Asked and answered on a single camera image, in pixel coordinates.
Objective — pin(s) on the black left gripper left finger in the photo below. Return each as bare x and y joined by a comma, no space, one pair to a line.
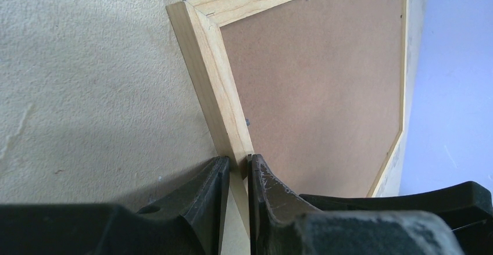
189,220

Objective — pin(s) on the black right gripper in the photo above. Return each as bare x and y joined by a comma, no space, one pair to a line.
466,208

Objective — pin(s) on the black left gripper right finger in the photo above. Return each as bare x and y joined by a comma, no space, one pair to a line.
281,222

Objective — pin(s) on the brown frame backing board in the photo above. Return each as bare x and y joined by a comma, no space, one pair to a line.
319,83

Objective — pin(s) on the wooden picture frame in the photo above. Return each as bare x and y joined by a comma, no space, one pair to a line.
197,25

